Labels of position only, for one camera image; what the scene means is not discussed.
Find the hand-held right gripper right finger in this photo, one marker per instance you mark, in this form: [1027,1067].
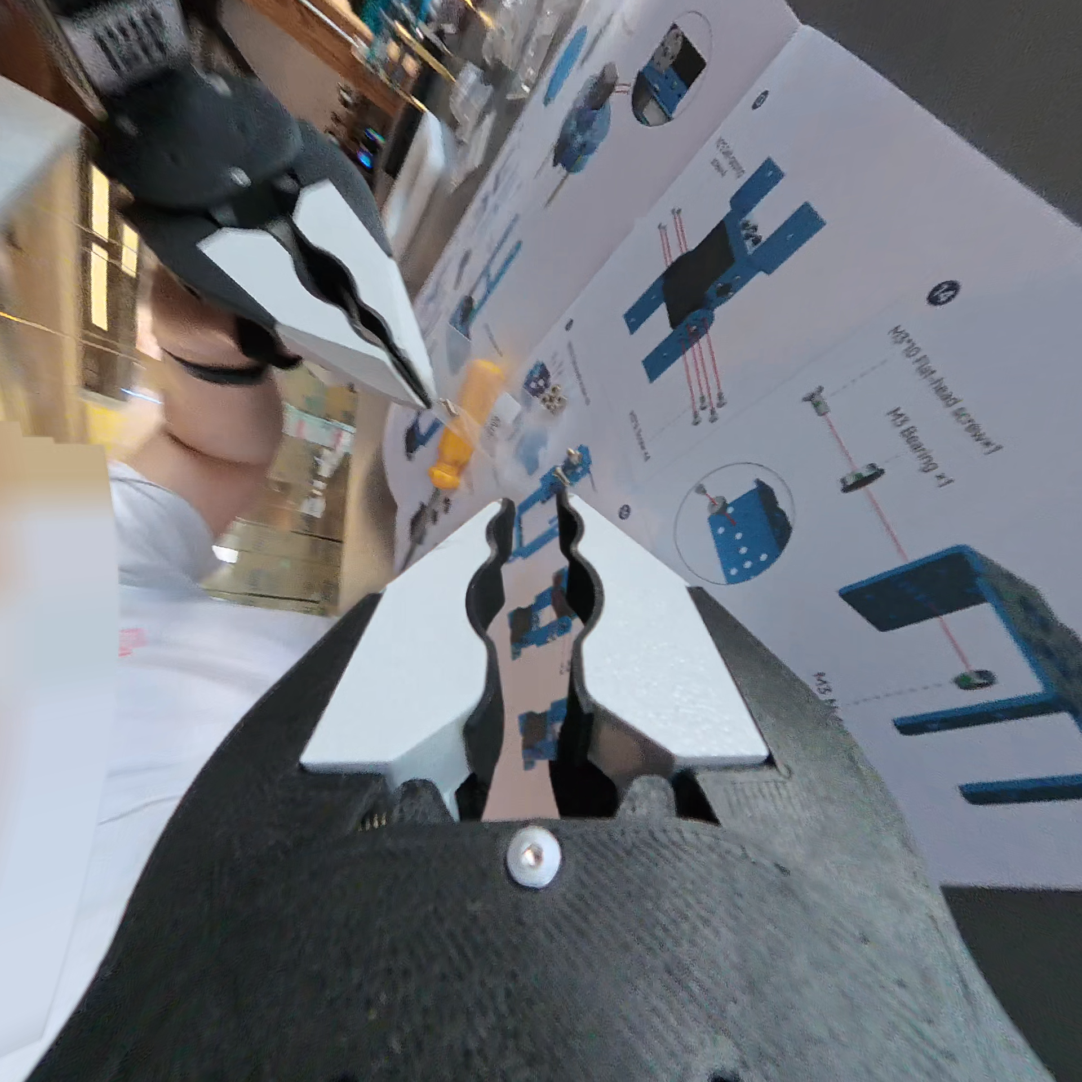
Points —
[668,676]

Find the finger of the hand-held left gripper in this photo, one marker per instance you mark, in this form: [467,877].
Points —
[355,245]
[279,287]

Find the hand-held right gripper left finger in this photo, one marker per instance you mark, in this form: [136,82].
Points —
[397,676]

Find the person's left forearm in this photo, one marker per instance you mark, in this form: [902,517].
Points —
[220,414]

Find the person's left hand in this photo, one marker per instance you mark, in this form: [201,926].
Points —
[194,330]

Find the small loose screw cluster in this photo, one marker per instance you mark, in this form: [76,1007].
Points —
[554,397]

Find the printed assembly instruction sheet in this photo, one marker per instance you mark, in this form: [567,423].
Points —
[845,253]

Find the wooden post with outlet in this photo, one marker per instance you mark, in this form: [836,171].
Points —
[321,34]

